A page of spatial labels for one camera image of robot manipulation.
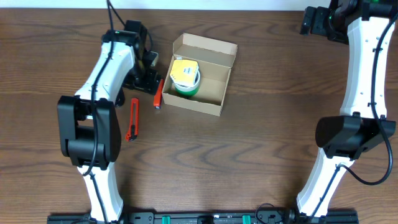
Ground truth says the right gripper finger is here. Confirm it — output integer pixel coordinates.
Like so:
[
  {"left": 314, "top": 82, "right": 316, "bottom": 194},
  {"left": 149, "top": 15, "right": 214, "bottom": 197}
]
[
  {"left": 312, "top": 7, "right": 330, "bottom": 36},
  {"left": 300, "top": 6, "right": 316, "bottom": 35}
]

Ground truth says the yellow sticky note pad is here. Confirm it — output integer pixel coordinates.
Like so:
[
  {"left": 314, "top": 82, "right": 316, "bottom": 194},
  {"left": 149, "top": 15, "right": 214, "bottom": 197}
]
[{"left": 170, "top": 59, "right": 198, "bottom": 87}]

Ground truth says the red utility knife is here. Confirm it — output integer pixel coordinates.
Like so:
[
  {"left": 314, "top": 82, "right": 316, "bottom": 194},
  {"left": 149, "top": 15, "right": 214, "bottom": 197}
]
[{"left": 125, "top": 98, "right": 139, "bottom": 141}]

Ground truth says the green tape roll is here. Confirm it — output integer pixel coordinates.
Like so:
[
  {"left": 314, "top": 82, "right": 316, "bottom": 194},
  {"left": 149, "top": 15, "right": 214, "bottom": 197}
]
[{"left": 175, "top": 72, "right": 201, "bottom": 97}]

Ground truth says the cardboard box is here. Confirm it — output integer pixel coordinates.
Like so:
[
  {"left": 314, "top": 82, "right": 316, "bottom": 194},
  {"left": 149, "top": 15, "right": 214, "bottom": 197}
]
[{"left": 162, "top": 33, "right": 238, "bottom": 116}]

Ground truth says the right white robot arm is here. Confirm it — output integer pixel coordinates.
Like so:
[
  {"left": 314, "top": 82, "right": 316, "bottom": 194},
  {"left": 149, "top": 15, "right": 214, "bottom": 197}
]
[{"left": 290, "top": 0, "right": 397, "bottom": 223}]

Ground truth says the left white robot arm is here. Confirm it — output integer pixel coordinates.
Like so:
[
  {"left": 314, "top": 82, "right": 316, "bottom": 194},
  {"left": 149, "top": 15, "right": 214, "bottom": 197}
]
[{"left": 48, "top": 20, "right": 162, "bottom": 223}]

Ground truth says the black mounting rail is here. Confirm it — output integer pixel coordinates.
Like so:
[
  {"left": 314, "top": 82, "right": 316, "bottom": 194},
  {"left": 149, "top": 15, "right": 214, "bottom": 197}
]
[{"left": 46, "top": 205, "right": 360, "bottom": 224}]

